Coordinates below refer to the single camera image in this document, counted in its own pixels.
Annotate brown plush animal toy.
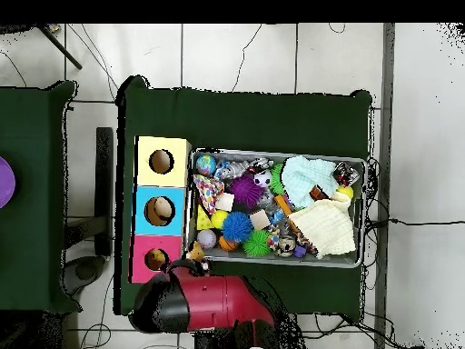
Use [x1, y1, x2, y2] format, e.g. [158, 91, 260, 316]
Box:
[185, 241, 207, 263]

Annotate mint green waffle cloth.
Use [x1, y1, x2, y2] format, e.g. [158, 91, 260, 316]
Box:
[281, 155, 339, 209]

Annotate shallow metal mesh bin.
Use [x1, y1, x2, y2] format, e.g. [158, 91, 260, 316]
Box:
[183, 146, 367, 269]

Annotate wooden box with three holes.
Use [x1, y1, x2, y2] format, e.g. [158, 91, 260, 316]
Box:
[127, 135, 193, 285]

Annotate white baseball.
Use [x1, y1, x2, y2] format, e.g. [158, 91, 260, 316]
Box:
[196, 229, 218, 251]

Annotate yellow plastic ball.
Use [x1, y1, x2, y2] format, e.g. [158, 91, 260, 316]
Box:
[210, 209, 230, 230]

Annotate blue spiky ball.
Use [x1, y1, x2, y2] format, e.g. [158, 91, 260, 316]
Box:
[221, 211, 254, 244]

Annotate colourful heart print cloth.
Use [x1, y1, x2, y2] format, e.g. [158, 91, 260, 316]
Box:
[193, 174, 225, 215]

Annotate grey round chair base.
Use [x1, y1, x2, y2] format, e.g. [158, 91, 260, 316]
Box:
[62, 254, 107, 296]

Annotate purple spiky ball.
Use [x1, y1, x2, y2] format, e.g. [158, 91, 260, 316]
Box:
[228, 174, 264, 210]

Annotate globe print ball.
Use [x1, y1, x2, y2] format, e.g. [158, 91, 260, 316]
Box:
[195, 154, 218, 176]

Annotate silver toy robot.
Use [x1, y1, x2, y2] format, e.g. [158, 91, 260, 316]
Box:
[213, 159, 252, 180]

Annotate black upright panel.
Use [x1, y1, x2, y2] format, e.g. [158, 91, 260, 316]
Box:
[94, 126, 115, 257]

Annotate green spiky ball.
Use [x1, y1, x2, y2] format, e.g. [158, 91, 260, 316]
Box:
[269, 163, 288, 195]

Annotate cream waffle cloth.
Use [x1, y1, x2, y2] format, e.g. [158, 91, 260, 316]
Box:
[287, 191, 358, 260]

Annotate dark green table cloth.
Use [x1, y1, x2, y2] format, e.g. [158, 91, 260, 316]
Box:
[114, 75, 373, 316]
[0, 80, 82, 314]

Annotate purple disc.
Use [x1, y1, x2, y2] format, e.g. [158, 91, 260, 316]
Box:
[0, 155, 16, 209]

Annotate black slanted rod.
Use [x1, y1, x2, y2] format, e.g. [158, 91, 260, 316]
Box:
[35, 24, 84, 71]

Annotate black cable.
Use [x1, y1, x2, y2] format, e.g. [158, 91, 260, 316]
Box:
[366, 216, 465, 227]

